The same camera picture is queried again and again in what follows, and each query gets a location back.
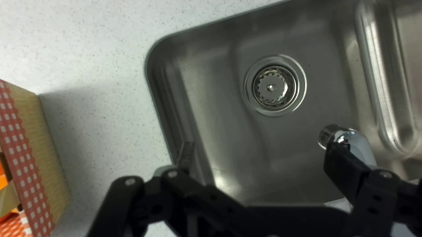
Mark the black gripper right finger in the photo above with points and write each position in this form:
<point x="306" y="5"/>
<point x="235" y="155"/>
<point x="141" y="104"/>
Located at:
<point x="374" y="192"/>

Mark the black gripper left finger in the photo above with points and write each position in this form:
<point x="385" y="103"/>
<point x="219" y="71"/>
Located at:
<point x="149" y="205"/>

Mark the stainless steel sink basin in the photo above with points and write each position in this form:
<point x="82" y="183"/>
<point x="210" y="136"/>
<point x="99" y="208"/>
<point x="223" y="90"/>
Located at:
<point x="298" y="145"/>

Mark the orange rectangular basket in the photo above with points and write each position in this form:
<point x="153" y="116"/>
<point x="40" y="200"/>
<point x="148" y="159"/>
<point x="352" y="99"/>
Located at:
<point x="40" y="166"/>

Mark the metal sink drain strainer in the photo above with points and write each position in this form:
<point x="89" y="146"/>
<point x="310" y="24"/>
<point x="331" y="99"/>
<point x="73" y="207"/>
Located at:
<point x="275" y="86"/>

